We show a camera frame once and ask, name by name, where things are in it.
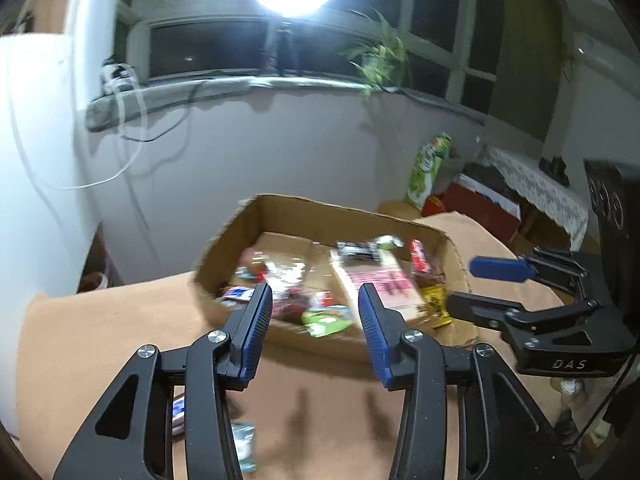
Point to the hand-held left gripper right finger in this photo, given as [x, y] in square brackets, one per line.
[372, 335]

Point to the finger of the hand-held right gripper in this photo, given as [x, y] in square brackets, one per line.
[475, 307]
[500, 267]

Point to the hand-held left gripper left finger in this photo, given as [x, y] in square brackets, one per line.
[255, 335]

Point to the yellow snack packet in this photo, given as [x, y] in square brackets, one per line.
[436, 305]

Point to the blue and white snack packet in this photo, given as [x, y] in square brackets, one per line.
[237, 293]

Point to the dark red snack packet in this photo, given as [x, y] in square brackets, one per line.
[295, 302]

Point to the small red and white packet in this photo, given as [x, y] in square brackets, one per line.
[331, 299]

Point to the clear plastic snack packet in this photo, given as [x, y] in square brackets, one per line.
[285, 270]

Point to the pink round snack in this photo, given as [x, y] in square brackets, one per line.
[248, 262]

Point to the red and white snack packet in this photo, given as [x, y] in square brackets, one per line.
[421, 255]

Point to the black snack packet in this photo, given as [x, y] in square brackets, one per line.
[357, 251]

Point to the green and white snack packet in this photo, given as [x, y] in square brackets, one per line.
[390, 241]

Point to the cardboard box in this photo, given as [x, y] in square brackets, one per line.
[280, 215]

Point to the sliced bread packet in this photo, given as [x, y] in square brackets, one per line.
[385, 282]

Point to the red box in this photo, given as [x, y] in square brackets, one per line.
[475, 207]

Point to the white lace cloth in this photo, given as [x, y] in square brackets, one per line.
[545, 195]

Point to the blue and white chocolate bar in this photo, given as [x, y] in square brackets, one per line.
[178, 412]

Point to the dark figurine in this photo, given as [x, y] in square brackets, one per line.
[552, 167]

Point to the light blue clear packet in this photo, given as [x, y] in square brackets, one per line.
[243, 447]

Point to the green and white carton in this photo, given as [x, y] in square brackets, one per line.
[427, 170]

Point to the olive curtain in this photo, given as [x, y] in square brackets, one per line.
[525, 60]

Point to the green potted plant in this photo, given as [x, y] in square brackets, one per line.
[380, 60]

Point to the grey cloth on windowsill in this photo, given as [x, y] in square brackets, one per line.
[165, 97]

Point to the white power strip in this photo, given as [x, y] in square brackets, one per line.
[115, 80]

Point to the large window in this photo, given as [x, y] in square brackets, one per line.
[210, 45]

